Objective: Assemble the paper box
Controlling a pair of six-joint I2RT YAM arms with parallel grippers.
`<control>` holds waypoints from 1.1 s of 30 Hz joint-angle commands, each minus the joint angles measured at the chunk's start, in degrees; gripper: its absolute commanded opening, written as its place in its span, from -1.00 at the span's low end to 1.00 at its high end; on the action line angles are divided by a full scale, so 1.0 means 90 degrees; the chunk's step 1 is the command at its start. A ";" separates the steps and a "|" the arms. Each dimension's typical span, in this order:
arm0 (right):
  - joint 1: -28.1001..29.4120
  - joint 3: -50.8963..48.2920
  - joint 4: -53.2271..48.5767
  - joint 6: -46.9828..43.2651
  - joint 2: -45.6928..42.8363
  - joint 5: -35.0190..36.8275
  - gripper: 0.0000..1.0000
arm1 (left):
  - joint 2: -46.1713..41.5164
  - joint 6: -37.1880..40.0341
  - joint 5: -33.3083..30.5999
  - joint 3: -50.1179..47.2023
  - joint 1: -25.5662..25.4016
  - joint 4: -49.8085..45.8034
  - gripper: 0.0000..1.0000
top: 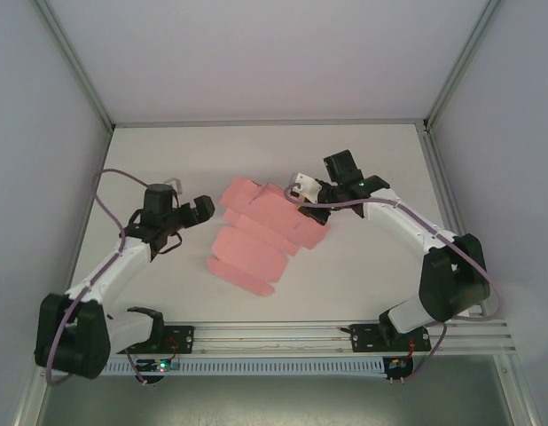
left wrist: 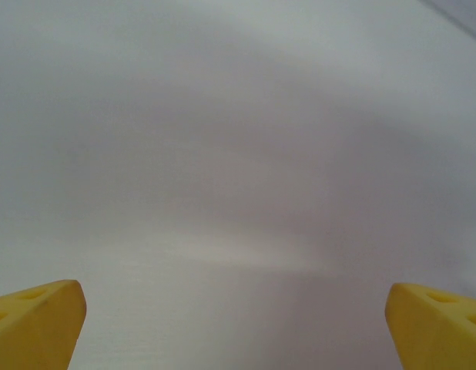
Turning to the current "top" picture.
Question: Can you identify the pink cloth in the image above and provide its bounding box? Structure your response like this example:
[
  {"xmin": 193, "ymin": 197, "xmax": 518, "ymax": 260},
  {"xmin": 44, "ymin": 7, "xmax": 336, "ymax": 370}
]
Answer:
[{"xmin": 206, "ymin": 176, "xmax": 332, "ymax": 298}]

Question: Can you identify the circuit board with green light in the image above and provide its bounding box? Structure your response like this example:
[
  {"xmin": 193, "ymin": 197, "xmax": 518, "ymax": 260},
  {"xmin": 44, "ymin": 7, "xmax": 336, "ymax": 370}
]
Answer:
[{"xmin": 136, "ymin": 357, "xmax": 182, "ymax": 374}]

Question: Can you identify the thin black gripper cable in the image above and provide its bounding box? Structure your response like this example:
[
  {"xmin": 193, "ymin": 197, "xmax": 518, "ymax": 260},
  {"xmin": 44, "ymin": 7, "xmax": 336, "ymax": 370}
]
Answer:
[{"xmin": 152, "ymin": 201, "xmax": 192, "ymax": 258}]

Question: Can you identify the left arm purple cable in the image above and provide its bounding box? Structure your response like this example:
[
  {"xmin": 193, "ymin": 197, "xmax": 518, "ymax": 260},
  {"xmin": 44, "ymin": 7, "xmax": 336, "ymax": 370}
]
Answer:
[{"xmin": 41, "ymin": 168, "xmax": 174, "ymax": 388}]

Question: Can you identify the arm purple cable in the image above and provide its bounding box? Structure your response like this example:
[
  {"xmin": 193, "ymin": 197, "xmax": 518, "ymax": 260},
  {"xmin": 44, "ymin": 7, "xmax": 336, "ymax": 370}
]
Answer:
[
  {"xmin": 284, "ymin": 180, "xmax": 502, "ymax": 383},
  {"xmin": 41, "ymin": 168, "xmax": 174, "ymax": 388}
]

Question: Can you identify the aluminium frame cross bar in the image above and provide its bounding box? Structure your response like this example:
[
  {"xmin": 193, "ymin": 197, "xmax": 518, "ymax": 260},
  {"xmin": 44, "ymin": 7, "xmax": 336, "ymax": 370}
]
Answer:
[{"xmin": 111, "ymin": 117, "xmax": 428, "ymax": 130}]

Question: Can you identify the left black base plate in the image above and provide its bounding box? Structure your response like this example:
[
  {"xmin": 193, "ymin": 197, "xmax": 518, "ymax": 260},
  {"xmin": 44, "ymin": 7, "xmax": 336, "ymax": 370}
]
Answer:
[{"xmin": 160, "ymin": 325, "xmax": 197, "ymax": 355}]

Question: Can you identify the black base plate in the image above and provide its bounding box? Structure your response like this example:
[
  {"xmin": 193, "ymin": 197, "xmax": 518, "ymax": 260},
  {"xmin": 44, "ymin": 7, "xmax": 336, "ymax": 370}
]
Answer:
[
  {"xmin": 340, "ymin": 323, "xmax": 433, "ymax": 354},
  {"xmin": 160, "ymin": 325, "xmax": 197, "ymax": 355}
]

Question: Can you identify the aluminium mounting rail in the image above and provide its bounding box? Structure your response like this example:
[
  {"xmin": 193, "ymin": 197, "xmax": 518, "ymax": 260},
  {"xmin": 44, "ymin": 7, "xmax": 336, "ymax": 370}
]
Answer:
[{"xmin": 109, "ymin": 317, "xmax": 517, "ymax": 356}]

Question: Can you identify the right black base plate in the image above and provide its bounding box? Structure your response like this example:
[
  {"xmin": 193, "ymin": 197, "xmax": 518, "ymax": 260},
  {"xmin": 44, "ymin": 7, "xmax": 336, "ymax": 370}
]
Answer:
[{"xmin": 340, "ymin": 323, "xmax": 433, "ymax": 354}]

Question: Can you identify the right aluminium side rail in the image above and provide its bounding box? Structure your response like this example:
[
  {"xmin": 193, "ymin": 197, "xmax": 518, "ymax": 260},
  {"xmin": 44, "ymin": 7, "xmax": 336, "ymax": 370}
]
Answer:
[{"xmin": 420, "ymin": 128, "xmax": 537, "ymax": 426}]

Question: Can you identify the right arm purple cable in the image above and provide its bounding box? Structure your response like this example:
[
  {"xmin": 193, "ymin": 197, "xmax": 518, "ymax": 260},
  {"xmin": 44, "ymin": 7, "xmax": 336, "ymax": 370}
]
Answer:
[{"xmin": 284, "ymin": 180, "xmax": 502, "ymax": 383}]

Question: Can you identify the white slotted cable duct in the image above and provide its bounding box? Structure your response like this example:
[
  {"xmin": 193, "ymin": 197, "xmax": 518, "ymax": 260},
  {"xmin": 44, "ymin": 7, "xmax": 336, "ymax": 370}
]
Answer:
[{"xmin": 103, "ymin": 357, "xmax": 387, "ymax": 376}]

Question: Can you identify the right aluminium frame post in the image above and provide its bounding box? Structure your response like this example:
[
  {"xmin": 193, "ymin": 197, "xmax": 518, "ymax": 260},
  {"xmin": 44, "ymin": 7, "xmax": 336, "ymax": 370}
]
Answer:
[{"xmin": 423, "ymin": 0, "xmax": 502, "ymax": 131}]

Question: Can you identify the aluminium frame post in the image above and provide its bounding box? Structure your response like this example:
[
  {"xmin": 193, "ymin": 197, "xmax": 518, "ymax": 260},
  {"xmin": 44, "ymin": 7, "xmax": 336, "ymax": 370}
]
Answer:
[
  {"xmin": 33, "ymin": 0, "xmax": 116, "ymax": 132},
  {"xmin": 423, "ymin": 0, "xmax": 502, "ymax": 131}
]

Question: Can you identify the left aluminium frame post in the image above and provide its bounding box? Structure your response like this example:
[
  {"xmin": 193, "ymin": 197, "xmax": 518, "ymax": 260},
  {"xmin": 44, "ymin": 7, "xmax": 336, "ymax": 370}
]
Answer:
[{"xmin": 33, "ymin": 0, "xmax": 116, "ymax": 132}]

